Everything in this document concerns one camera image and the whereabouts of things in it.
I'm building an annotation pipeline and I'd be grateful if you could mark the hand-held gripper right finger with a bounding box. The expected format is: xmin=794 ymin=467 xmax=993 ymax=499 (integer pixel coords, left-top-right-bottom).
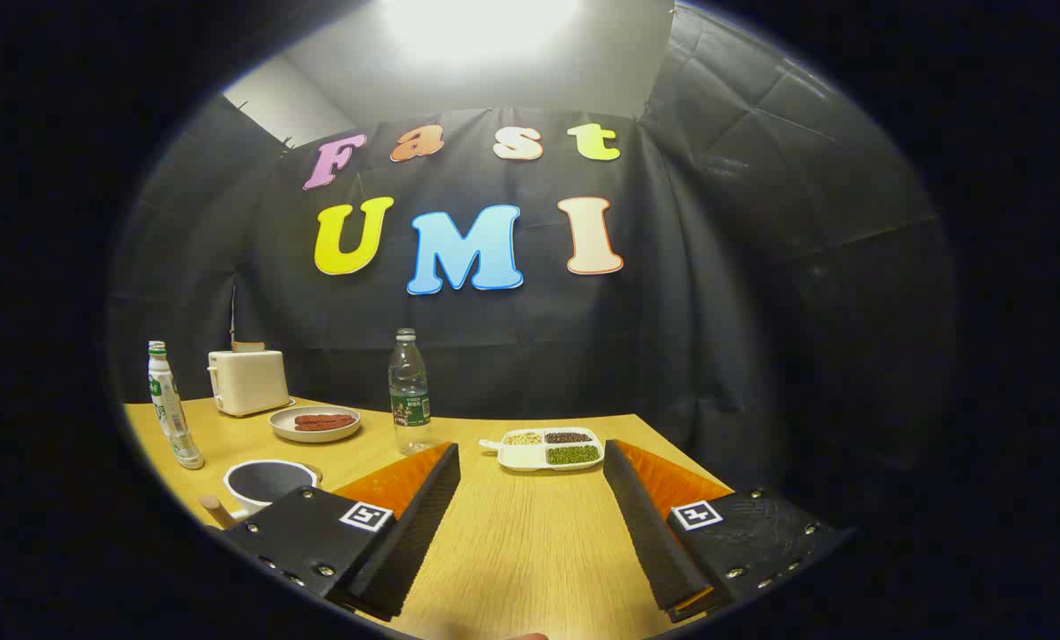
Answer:
xmin=602 ymin=439 xmax=853 ymax=624

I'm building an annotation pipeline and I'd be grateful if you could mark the ceiling light panel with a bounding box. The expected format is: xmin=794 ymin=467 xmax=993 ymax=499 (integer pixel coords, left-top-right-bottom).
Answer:
xmin=379 ymin=0 xmax=584 ymax=54

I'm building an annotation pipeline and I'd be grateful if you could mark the white cup with wooden handle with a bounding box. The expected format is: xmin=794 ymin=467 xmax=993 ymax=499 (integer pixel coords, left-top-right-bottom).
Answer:
xmin=199 ymin=460 xmax=319 ymax=532

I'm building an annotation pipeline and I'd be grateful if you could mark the white juice bottle green label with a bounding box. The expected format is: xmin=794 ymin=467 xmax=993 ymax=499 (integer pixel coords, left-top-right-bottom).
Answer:
xmin=148 ymin=341 xmax=205 ymax=470

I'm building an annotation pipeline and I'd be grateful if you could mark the black backdrop cloth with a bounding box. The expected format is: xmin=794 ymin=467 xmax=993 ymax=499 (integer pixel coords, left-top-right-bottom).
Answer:
xmin=108 ymin=4 xmax=957 ymax=499

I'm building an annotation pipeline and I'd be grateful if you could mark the white round plate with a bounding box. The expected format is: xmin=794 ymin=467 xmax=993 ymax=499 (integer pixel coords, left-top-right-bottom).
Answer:
xmin=268 ymin=405 xmax=362 ymax=444

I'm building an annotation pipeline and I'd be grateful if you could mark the wooden table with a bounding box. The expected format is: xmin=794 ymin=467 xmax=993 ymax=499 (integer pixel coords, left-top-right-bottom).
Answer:
xmin=124 ymin=396 xmax=735 ymax=640

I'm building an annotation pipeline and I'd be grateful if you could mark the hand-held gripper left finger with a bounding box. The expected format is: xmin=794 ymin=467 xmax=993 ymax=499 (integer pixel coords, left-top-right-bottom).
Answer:
xmin=225 ymin=442 xmax=462 ymax=622

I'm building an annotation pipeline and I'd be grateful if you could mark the cream toaster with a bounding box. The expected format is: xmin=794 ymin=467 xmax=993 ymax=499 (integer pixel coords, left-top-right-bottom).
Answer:
xmin=208 ymin=349 xmax=292 ymax=418

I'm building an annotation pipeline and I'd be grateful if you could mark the clear plastic water bottle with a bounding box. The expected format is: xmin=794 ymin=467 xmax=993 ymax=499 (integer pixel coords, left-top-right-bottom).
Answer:
xmin=388 ymin=328 xmax=433 ymax=456

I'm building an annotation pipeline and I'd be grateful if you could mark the white divided dish with grains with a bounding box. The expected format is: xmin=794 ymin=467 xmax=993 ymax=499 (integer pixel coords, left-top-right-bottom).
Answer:
xmin=479 ymin=427 xmax=605 ymax=471

